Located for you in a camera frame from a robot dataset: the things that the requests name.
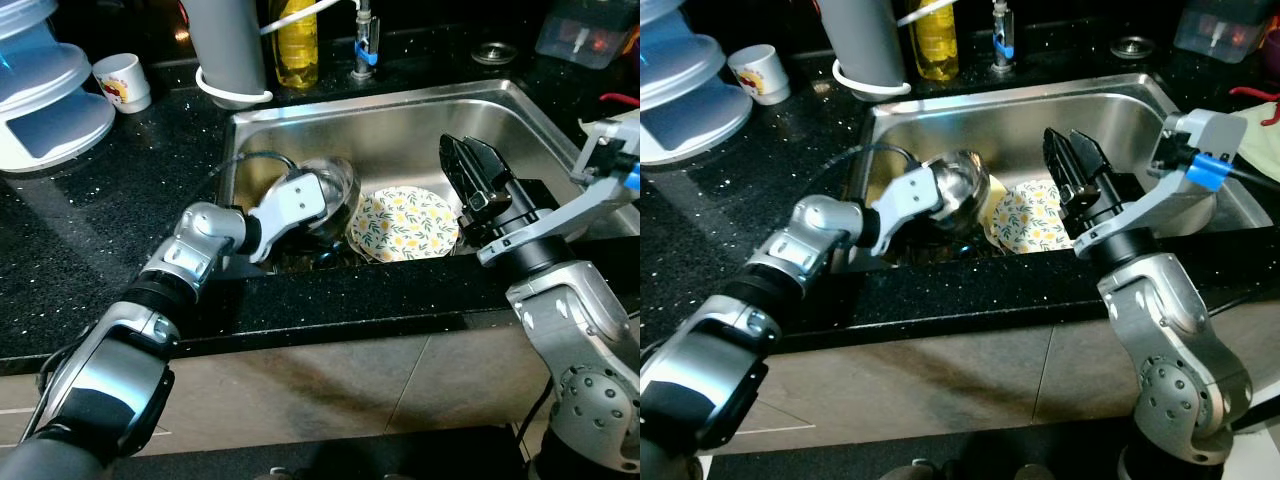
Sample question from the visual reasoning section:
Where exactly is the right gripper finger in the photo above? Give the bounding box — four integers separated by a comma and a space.
462, 138, 513, 198
1064, 130, 1111, 191
1042, 127, 1079, 199
440, 135, 479, 206

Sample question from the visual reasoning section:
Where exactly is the small stainless steel bowl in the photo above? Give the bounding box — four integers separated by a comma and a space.
293, 156, 362, 248
923, 149, 993, 243

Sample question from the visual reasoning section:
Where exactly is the beige kitchen cabinet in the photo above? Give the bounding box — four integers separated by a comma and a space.
0, 310, 561, 461
700, 300, 1280, 456

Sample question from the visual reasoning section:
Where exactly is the stainless steel sink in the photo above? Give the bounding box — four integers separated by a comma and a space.
863, 70, 1279, 267
220, 78, 641, 273

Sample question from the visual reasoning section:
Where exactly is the yellow plate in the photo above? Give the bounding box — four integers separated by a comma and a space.
984, 175, 1013, 233

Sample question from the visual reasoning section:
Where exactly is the metal tap with blue band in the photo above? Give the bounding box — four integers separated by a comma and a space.
989, 0, 1018, 74
349, 0, 382, 82

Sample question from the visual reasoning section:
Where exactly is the clear grey plastic container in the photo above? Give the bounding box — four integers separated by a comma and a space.
534, 0, 641, 72
1172, 0, 1280, 64

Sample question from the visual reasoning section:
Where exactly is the yellow oil bottle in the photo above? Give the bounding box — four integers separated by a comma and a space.
274, 0, 322, 92
907, 0, 960, 84

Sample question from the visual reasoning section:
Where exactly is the yellow green cloth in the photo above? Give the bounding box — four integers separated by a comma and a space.
1238, 98, 1280, 183

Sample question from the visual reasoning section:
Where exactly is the grey cylindrical jug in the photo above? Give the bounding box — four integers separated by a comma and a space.
184, 0, 274, 110
814, 0, 913, 100

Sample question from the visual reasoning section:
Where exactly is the dark floor mat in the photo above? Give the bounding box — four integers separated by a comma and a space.
700, 415, 1141, 480
110, 425, 546, 480

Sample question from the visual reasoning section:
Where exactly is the white tiered food container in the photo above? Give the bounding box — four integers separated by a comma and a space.
0, 0, 117, 175
640, 0, 754, 168

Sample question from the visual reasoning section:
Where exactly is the white printed cup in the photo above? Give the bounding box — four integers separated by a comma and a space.
91, 52, 154, 115
726, 44, 792, 107

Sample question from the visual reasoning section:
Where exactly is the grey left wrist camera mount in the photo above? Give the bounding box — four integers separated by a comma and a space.
248, 170, 328, 264
874, 163, 949, 253

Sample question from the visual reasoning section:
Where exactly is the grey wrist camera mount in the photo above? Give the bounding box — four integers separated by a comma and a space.
476, 118, 641, 268
248, 170, 328, 264
874, 163, 949, 253
1074, 104, 1253, 263

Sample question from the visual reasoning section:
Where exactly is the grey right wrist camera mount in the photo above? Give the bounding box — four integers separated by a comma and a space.
476, 118, 641, 268
1074, 104, 1253, 263

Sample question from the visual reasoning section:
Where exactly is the white cord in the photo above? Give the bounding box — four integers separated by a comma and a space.
895, 0, 966, 29
261, 0, 347, 37

